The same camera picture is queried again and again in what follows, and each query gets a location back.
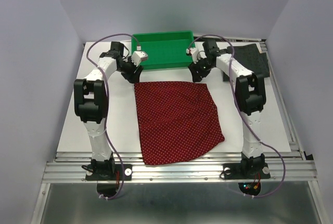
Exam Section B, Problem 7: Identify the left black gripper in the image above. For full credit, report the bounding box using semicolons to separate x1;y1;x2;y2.
118;56;144;84

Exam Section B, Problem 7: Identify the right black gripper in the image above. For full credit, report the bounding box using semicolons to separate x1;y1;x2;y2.
187;55;214;82

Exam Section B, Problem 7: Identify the red polka dot skirt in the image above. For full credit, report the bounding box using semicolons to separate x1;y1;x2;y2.
134;81;225;166

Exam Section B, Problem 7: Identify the dark grey dotted skirt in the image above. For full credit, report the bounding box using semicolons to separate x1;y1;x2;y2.
232;44;270;78

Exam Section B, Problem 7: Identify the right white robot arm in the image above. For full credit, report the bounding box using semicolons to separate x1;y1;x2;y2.
186;39;267;180

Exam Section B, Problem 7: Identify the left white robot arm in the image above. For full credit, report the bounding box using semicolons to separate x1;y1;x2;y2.
73;42;148;180

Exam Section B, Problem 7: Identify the green plastic tray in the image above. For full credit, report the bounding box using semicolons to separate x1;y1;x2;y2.
131;31;195;70

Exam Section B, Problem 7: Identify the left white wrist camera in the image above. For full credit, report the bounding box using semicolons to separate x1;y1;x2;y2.
131;50;148;67

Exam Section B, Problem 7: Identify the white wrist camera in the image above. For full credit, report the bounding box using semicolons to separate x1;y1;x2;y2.
186;47;201;63
131;50;148;67

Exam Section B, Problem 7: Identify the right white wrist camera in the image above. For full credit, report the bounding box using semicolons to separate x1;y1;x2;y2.
186;47;201;63

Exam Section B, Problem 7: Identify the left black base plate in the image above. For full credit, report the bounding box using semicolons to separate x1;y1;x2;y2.
85;164;132;181

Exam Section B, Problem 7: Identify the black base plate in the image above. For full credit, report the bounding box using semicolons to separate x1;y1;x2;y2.
85;164;132;181
220;163;271;180

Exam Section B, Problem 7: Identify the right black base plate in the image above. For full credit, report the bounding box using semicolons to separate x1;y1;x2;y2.
220;163;271;180

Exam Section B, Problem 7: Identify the aluminium rail frame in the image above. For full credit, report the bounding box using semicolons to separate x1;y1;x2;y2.
31;147;330;223

